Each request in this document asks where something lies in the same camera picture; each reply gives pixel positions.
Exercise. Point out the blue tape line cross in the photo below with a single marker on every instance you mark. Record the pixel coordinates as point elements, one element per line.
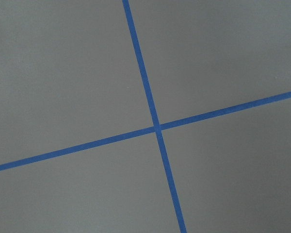
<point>140,132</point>

